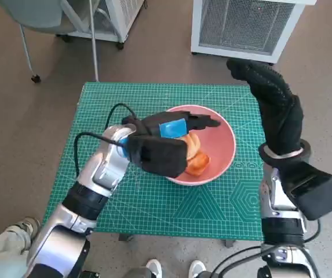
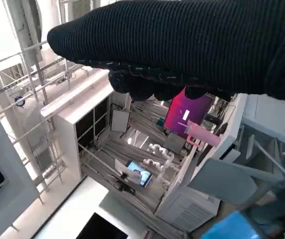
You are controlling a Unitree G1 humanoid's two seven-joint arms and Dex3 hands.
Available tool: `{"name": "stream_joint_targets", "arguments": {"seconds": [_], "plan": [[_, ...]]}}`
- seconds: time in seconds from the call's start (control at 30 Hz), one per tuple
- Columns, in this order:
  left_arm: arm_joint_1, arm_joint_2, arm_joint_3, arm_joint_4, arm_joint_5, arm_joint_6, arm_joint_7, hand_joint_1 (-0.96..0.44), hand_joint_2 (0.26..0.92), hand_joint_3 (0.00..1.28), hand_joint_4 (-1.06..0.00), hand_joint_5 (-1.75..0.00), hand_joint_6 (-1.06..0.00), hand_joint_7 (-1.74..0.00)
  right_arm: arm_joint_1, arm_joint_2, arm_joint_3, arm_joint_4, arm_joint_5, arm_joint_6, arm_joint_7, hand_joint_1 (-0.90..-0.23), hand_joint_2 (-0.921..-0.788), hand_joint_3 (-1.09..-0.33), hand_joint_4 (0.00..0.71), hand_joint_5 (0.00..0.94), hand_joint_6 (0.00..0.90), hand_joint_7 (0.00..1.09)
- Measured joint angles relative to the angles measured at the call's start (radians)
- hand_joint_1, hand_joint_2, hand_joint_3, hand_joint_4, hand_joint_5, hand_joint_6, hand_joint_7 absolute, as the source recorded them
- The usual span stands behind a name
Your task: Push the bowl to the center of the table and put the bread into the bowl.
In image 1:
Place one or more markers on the person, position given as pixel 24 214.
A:
pixel 0 252

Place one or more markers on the white metal pole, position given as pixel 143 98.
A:
pixel 94 43

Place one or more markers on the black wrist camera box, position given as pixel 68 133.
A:
pixel 160 156
pixel 319 191

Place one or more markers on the grey chair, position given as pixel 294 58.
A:
pixel 38 14

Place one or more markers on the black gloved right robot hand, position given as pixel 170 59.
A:
pixel 278 116

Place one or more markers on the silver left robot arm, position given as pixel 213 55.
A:
pixel 105 165

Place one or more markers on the white desk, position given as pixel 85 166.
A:
pixel 302 1

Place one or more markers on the pink bowl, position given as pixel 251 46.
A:
pixel 223 144

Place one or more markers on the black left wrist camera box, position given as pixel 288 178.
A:
pixel 160 156

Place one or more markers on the green cutting mat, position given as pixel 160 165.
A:
pixel 102 98

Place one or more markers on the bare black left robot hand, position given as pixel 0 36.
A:
pixel 165 123

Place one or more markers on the white shoe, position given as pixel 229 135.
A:
pixel 196 267
pixel 154 267

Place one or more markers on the grey table leg bracket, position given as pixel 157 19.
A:
pixel 230 244

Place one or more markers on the dark grey leg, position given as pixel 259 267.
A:
pixel 138 273
pixel 209 275

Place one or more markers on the white mesh cabinet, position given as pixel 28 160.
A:
pixel 119 17
pixel 241 26

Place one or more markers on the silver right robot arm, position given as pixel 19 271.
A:
pixel 273 197

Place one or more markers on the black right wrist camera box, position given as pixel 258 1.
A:
pixel 319 191

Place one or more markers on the orange toy bread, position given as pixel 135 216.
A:
pixel 197 165

